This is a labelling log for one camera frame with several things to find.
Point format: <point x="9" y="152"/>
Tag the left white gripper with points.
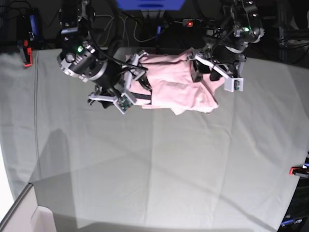
<point x="202" y="63"/>

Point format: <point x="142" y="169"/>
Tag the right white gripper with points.
<point x="115" y="90"/>

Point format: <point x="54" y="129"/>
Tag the pink t-shirt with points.
<point x="172" y="86"/>

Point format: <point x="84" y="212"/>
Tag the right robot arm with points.
<point x="81" y="56"/>

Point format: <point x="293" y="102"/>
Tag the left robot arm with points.
<point x="223" y="53"/>

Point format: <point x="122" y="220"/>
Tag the black power strip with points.
<point x="194" y="23"/>

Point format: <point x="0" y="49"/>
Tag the blue box on stand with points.
<point x="150" y="4"/>

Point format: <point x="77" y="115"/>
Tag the grey-green table cloth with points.
<point x="150" y="170"/>

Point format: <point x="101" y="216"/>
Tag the left red black clamp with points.
<point x="25" y="52"/>

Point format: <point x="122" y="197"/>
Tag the red black clamp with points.
<point x="25" y="52"/>
<point x="300" y="171"/>

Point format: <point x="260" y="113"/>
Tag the right red black clamp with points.
<point x="300" y="171"/>

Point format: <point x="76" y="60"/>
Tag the white bin corner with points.
<point x="25" y="215"/>

